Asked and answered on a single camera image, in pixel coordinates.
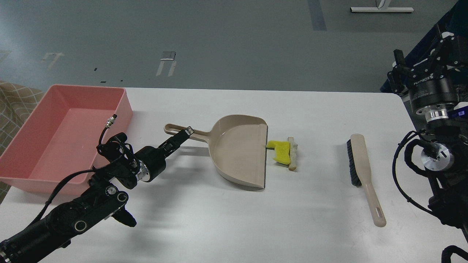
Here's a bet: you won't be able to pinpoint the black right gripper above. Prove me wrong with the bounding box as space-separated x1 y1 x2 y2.
387 24 468 114

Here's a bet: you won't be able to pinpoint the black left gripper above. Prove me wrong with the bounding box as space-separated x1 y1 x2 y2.
137 126 194 182

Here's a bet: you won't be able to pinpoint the beige plastic dustpan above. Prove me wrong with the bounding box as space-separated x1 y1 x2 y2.
164 114 268 189

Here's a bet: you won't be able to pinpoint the yellow sponge piece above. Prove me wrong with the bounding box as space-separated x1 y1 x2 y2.
266 140 291 166

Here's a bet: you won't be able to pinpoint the toy sandwich slice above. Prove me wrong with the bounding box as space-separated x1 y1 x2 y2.
287 137 298 171

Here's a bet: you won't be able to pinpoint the beige hand brush black bristles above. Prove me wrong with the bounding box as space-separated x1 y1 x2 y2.
346 133 386 228

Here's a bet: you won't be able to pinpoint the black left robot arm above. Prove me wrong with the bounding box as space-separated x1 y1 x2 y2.
1 114 194 263

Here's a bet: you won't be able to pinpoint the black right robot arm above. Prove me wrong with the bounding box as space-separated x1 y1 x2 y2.
387 24 467 237

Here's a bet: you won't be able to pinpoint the pink plastic bin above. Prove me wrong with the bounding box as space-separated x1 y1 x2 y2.
0 84 133 194

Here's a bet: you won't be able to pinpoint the white table leg base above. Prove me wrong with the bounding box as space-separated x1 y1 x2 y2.
349 0 414 14

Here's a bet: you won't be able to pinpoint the beige checkered cloth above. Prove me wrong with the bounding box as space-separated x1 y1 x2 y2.
0 80 45 203

